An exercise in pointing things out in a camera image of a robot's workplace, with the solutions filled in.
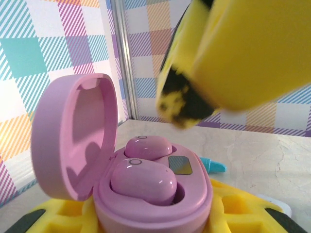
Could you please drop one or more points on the teal marker pen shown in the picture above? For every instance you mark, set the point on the teal marker pen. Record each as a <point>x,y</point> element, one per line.
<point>215,166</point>

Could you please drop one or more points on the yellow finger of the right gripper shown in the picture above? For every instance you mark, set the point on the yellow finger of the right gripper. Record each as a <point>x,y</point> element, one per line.
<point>255,48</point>
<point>182,92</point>

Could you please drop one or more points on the pink earbud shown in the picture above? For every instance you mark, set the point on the pink earbud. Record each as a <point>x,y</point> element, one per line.
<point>143,179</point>
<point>148,148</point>

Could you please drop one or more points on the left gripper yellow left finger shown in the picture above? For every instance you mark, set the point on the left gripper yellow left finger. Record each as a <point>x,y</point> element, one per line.
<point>65,214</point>

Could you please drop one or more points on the aluminium frame post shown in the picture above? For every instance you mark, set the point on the aluminium frame post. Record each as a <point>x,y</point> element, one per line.
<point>124,60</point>

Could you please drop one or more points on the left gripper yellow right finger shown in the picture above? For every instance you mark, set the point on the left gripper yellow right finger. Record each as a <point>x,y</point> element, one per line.
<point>238,211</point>

